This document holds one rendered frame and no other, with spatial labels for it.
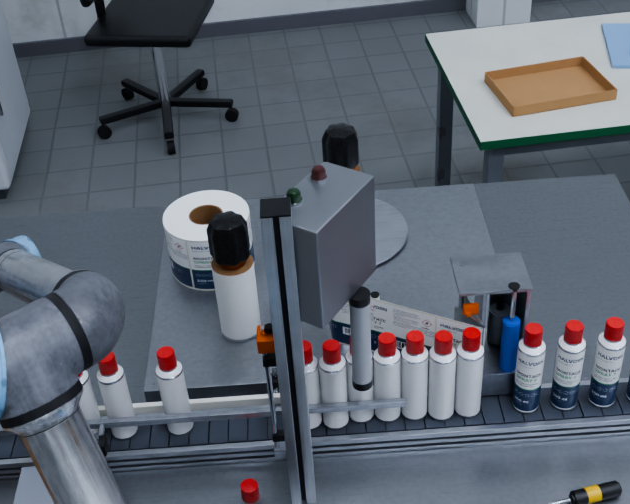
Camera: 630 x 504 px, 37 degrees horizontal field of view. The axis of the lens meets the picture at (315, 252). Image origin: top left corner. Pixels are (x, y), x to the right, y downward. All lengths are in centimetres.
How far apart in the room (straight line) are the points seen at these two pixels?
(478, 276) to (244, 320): 53
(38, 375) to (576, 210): 163
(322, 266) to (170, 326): 79
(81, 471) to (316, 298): 42
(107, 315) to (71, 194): 298
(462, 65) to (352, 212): 188
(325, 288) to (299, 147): 295
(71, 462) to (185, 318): 89
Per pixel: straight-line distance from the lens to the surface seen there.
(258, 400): 190
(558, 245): 241
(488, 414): 191
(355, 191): 144
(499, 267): 182
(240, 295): 198
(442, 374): 179
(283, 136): 445
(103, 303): 131
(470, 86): 314
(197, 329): 212
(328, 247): 140
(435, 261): 225
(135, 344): 219
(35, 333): 128
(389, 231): 232
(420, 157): 426
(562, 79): 320
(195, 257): 216
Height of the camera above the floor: 229
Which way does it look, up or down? 38 degrees down
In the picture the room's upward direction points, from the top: 4 degrees counter-clockwise
